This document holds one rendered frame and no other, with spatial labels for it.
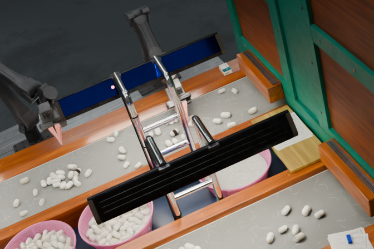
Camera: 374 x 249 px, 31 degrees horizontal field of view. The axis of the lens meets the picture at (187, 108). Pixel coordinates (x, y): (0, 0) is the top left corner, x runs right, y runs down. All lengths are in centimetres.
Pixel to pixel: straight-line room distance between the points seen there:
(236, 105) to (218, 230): 64
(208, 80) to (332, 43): 98
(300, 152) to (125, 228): 64
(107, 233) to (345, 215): 78
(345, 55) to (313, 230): 57
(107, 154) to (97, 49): 237
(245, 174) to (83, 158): 68
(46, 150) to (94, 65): 207
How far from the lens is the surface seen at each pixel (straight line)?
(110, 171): 252
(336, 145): 215
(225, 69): 276
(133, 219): 229
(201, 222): 216
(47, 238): 239
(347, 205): 213
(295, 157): 227
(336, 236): 202
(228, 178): 231
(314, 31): 196
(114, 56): 473
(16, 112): 286
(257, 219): 215
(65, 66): 485
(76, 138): 271
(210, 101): 268
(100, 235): 229
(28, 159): 273
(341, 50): 184
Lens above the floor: 228
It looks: 35 degrees down
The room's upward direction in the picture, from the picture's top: 18 degrees counter-clockwise
